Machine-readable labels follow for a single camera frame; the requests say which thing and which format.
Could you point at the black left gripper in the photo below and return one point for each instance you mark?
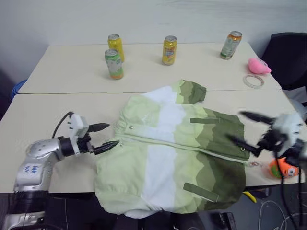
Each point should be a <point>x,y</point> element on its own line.
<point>84,143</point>

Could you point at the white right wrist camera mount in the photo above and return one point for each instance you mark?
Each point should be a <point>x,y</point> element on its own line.
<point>289,124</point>

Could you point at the green and orange drink can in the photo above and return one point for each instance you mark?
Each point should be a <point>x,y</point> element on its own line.
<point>114,64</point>

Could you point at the green and white zip jacket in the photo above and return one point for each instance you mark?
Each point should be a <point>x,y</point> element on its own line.
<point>168,153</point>

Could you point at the black box on floor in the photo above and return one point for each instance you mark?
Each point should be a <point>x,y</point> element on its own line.
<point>225,221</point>

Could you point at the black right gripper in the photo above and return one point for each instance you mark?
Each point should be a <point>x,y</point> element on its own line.
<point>272,140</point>

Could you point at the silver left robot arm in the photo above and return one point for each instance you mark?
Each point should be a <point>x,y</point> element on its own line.
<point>40,148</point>

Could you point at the blue plastic bucket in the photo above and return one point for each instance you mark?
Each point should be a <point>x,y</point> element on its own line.
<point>19,87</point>

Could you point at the clear tape roll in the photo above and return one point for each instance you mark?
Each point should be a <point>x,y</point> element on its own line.
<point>247,82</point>

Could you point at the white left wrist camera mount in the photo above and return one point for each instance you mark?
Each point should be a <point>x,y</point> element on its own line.
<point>77,124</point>

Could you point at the yellow drink can with picture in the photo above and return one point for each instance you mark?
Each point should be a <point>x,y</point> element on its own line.
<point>169,51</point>

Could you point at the orange and green plush toy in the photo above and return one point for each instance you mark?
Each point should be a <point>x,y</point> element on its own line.
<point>286,170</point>

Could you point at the pink plush toy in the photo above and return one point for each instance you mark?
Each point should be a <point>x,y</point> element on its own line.
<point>257,65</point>

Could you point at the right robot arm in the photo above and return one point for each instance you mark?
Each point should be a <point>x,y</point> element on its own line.
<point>299,149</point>

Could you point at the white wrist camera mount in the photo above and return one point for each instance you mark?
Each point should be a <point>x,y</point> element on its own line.
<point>289,124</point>
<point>77,124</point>

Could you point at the plain yellow drink can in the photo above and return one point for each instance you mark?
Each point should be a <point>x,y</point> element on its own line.
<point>117,44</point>

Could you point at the black office chair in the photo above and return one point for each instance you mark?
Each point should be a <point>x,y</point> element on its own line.
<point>287,62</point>

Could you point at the pale green orange-rimmed drink can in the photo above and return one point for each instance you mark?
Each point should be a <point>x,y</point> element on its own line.
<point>230,45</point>

